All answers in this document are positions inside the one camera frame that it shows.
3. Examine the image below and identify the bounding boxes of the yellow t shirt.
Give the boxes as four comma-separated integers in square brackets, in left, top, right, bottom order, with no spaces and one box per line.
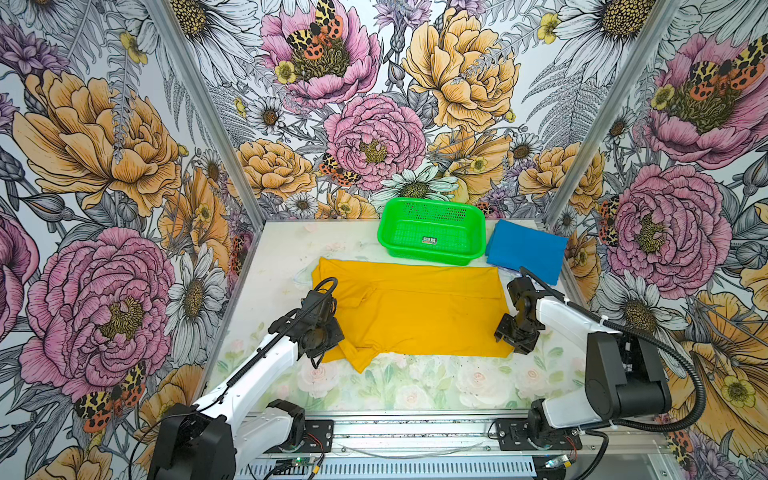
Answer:
[312,258,513,372]

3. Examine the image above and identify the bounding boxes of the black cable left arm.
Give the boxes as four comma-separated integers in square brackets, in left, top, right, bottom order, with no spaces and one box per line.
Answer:
[128,277,340,480]

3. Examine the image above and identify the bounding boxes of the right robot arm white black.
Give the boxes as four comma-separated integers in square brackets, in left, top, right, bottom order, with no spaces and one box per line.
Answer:
[495,277,671,447]

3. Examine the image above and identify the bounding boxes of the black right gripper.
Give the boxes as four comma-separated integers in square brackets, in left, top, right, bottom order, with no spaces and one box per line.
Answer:
[493,313,543,357]

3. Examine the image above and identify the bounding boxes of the aluminium frame post right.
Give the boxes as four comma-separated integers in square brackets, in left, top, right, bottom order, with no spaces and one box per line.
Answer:
[543,0,680,226]

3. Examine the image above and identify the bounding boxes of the aluminium front rail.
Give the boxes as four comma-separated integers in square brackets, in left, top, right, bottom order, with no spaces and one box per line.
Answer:
[232,411,670,479]

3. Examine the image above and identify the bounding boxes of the green plastic basket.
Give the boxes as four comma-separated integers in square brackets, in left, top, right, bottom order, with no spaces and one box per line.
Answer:
[377,198,486,266]

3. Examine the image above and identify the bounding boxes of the folded blue t shirt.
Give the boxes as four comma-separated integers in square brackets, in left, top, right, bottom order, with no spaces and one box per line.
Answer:
[486,220,568,286]

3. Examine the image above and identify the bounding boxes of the aluminium frame post left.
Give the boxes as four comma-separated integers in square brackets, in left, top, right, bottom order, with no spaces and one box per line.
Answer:
[147,1,266,233]

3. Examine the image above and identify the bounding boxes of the aluminium frame post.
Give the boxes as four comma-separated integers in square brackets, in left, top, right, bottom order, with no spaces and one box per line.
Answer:
[543,0,680,226]
[147,1,266,233]

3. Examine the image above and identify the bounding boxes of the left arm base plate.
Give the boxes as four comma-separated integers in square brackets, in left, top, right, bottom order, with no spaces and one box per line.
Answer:
[267,419,335,454]

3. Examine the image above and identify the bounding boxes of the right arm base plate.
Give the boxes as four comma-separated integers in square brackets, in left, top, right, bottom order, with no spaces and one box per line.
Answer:
[486,418,582,452]

